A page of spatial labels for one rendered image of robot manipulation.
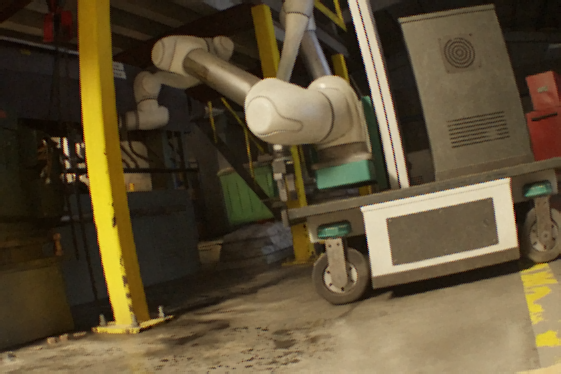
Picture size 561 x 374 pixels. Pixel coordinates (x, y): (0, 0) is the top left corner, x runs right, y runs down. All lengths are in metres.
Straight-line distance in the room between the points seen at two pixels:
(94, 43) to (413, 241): 1.28
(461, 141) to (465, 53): 0.28
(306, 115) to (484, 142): 0.55
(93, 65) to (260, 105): 0.74
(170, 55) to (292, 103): 0.60
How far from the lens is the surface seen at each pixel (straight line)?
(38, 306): 1.92
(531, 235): 1.64
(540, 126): 5.56
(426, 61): 1.61
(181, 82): 2.18
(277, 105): 1.40
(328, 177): 1.54
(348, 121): 1.56
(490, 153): 1.59
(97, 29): 1.96
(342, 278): 1.61
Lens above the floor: 0.31
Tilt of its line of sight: 3 degrees up
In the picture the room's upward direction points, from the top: 10 degrees counter-clockwise
